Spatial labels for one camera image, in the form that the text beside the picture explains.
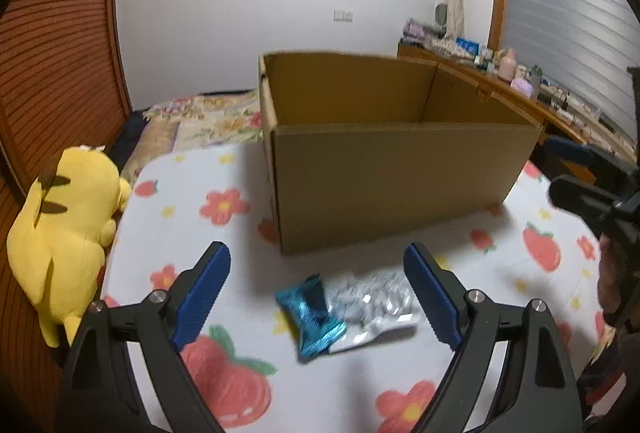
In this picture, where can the white wall switch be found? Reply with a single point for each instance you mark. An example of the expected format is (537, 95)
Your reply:
(342, 16)

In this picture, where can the wooden sliding wardrobe door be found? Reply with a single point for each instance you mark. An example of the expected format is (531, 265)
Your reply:
(62, 84)

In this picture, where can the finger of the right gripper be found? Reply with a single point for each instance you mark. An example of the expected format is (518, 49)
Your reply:
(592, 204)
(599, 162)

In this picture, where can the floral quilt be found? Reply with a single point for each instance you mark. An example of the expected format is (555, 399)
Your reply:
(187, 123)

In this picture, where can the person's right hand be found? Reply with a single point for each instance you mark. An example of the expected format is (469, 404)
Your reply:
(613, 271)

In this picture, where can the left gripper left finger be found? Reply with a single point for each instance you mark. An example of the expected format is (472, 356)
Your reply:
(99, 391)

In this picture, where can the silver foil snack packet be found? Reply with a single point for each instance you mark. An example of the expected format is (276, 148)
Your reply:
(371, 305)

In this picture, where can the pink bottle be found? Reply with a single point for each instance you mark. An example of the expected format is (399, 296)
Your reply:
(507, 65)

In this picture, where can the yellow plush toy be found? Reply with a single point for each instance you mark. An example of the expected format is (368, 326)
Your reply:
(57, 244)

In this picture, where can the brown cardboard box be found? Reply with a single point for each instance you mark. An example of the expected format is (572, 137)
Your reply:
(360, 147)

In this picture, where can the small white fan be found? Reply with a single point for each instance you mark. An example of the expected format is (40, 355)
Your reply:
(441, 14)

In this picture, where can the blue foil snack packet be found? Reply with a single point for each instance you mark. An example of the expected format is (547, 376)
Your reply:
(318, 329)

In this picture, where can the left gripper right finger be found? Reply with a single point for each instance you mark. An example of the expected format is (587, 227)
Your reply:
(536, 391)

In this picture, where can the grey window blind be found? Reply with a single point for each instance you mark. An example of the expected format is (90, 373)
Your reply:
(585, 46)

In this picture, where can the white fruit-print blanket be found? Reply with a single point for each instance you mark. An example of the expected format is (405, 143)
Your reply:
(245, 359)

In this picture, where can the wooden sideboard cabinet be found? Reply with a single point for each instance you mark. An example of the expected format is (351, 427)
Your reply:
(574, 124)

